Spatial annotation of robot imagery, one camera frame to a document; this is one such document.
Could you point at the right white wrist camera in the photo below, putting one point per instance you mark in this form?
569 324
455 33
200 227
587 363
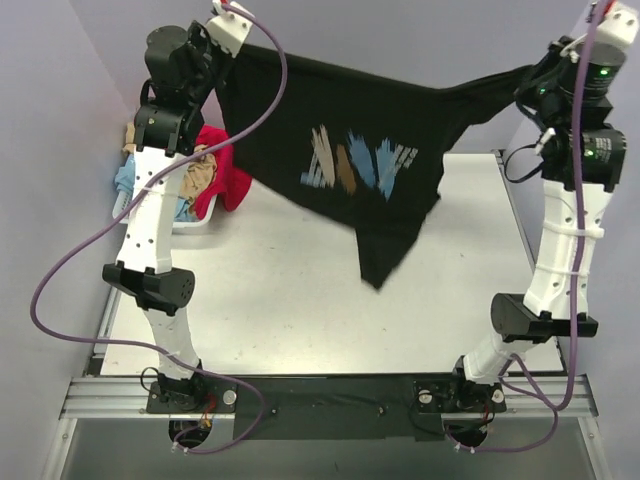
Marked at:
619 25

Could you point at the red t shirt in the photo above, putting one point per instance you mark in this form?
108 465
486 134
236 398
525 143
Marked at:
229 184

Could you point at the light blue t shirt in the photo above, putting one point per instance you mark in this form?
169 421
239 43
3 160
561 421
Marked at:
124 182

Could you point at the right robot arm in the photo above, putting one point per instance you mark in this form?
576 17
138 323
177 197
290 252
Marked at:
582 157

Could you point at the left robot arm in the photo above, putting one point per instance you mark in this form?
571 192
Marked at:
143 268

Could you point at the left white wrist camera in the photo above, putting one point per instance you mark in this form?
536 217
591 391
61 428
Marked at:
229 26

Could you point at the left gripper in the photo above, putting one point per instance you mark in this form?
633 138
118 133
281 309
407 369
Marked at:
208 55

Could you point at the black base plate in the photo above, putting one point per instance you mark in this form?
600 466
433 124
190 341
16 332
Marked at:
333 407

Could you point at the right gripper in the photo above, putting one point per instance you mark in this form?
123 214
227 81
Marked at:
542 80

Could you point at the aluminium frame rail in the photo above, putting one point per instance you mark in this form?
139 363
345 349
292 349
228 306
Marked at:
114 397

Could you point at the tan t shirt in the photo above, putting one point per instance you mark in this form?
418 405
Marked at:
198 176

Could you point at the white plastic basket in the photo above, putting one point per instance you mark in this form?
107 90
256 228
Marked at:
198 227

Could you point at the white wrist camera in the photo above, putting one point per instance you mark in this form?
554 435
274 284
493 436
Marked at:
619 25
229 26

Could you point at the black t shirt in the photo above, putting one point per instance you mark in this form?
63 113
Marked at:
360 149

